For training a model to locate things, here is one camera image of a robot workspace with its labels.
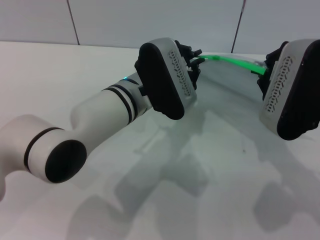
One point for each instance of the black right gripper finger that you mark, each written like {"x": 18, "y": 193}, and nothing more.
{"x": 269, "y": 60}
{"x": 263, "y": 85}

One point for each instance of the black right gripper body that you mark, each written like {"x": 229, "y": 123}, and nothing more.
{"x": 276, "y": 56}

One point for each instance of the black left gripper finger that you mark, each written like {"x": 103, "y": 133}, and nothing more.
{"x": 197, "y": 52}
{"x": 197, "y": 68}

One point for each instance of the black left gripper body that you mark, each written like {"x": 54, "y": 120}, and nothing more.
{"x": 186, "y": 52}

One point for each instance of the clear green-zip document bag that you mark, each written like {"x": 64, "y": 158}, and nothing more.
{"x": 237, "y": 63}

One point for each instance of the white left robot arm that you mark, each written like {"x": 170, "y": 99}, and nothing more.
{"x": 95, "y": 115}

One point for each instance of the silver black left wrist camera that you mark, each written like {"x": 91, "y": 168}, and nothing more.
{"x": 165, "y": 80}

